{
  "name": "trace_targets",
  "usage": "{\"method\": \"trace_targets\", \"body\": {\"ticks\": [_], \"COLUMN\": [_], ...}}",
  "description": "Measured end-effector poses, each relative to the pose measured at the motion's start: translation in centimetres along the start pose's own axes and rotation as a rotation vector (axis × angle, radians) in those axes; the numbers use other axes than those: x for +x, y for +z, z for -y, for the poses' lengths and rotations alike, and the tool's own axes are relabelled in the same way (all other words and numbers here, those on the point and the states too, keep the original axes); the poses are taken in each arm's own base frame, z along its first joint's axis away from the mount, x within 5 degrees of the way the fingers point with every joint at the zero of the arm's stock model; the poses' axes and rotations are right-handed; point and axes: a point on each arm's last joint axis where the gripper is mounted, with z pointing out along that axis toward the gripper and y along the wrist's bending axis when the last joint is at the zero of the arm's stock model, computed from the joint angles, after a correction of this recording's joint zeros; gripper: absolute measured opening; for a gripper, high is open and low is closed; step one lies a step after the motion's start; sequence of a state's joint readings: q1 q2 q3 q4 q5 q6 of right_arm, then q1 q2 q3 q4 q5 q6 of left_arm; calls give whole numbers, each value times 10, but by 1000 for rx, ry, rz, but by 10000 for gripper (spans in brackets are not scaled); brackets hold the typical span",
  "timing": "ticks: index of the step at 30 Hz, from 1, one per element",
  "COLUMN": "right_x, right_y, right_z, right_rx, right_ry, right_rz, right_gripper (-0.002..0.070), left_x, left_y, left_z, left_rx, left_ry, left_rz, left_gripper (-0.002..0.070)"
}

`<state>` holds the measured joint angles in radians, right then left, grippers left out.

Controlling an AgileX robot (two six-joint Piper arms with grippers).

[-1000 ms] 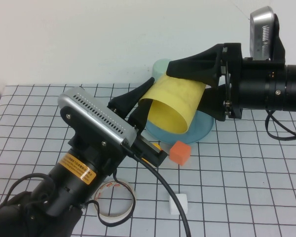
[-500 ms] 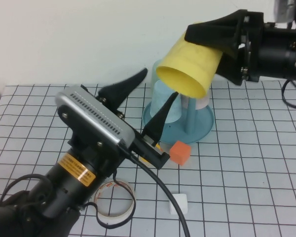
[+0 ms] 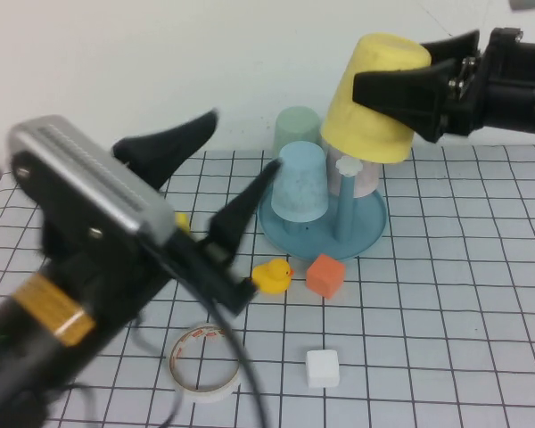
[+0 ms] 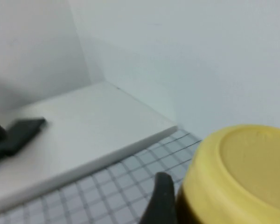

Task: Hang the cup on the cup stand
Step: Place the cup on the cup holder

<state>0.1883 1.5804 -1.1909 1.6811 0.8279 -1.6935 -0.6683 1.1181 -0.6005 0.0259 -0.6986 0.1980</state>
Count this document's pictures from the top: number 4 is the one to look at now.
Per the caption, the white raised platform board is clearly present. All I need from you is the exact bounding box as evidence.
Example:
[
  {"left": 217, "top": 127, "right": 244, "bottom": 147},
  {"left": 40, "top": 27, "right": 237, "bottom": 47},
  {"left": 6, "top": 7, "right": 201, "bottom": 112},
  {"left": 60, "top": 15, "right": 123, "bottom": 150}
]
[{"left": 0, "top": 81, "right": 179, "bottom": 217}]

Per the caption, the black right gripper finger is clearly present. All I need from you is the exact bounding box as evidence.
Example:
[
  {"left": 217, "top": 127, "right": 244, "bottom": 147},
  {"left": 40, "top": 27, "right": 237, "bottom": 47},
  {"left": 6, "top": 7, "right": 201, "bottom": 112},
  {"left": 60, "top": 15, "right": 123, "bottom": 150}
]
[{"left": 140, "top": 172, "right": 178, "bottom": 224}]

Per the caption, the white grid-patterned table mat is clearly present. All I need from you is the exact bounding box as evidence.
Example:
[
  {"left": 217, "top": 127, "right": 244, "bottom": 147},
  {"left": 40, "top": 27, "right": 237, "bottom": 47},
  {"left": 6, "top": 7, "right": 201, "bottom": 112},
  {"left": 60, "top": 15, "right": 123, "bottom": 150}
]
[{"left": 0, "top": 129, "right": 203, "bottom": 224}]

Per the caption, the yellow plastic cup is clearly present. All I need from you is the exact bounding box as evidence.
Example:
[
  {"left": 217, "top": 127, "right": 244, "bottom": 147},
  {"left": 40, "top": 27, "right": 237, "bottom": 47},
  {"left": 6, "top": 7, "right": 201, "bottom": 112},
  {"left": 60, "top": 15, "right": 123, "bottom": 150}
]
[{"left": 175, "top": 124, "right": 280, "bottom": 224}]

